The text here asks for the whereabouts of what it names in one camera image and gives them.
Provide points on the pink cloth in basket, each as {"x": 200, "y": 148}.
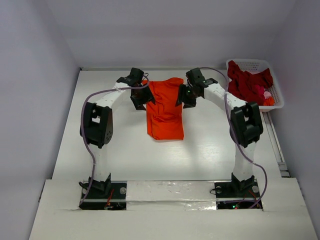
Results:
{"x": 263, "y": 92}

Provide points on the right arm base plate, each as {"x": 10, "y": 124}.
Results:
{"x": 229, "y": 198}

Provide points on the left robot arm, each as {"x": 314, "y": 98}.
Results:
{"x": 96, "y": 120}

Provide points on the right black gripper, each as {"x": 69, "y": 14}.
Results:
{"x": 186, "y": 99}

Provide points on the orange t shirt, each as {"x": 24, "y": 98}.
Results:
{"x": 163, "y": 118}

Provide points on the small orange cloth in basket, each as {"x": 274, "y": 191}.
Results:
{"x": 269, "y": 101}

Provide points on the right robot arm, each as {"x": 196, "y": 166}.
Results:
{"x": 244, "y": 120}

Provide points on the dark red t shirt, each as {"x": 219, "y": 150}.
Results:
{"x": 243, "y": 83}

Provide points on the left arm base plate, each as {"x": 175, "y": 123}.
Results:
{"x": 112, "y": 199}

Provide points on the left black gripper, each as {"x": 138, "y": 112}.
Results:
{"x": 146, "y": 99}

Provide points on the white plastic basket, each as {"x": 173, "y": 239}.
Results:
{"x": 255, "y": 66}

